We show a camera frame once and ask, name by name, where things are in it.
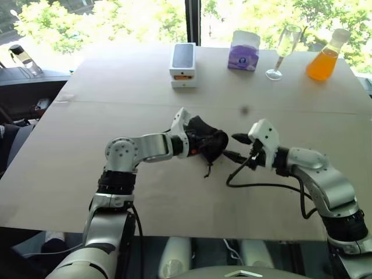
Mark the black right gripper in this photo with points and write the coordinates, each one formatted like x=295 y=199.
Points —
x=259 y=157

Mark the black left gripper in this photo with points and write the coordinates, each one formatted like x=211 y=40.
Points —
x=192 y=142

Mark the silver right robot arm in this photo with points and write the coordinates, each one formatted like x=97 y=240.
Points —
x=325 y=180

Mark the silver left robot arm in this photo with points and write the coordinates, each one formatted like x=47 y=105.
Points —
x=151 y=145

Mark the white box with orange label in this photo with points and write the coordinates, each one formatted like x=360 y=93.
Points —
x=182 y=82

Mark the white phone box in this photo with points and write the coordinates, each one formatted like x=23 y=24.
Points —
x=183 y=59

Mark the purple tissue box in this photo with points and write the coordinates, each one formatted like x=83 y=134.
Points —
x=243 y=56

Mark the clear champagne glass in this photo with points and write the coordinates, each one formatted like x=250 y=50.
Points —
x=283 y=48

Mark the white rounded robot leg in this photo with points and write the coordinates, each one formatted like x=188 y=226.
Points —
x=256 y=255
x=174 y=257

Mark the flask with orange liquid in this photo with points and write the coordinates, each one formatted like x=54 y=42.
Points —
x=323 y=62

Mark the grey robot torso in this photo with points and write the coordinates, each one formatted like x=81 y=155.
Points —
x=232 y=273

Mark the black side desk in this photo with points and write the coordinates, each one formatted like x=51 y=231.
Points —
x=26 y=87

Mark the clear water bottle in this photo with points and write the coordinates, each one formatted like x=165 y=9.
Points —
x=26 y=59

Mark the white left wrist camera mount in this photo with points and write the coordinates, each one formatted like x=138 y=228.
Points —
x=179 y=123

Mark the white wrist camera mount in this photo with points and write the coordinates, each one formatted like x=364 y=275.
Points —
x=265 y=135
x=179 y=123

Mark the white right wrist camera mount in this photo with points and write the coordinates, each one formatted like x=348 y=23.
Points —
x=265 y=135

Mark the black window frame post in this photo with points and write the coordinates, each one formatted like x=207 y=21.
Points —
x=193 y=21

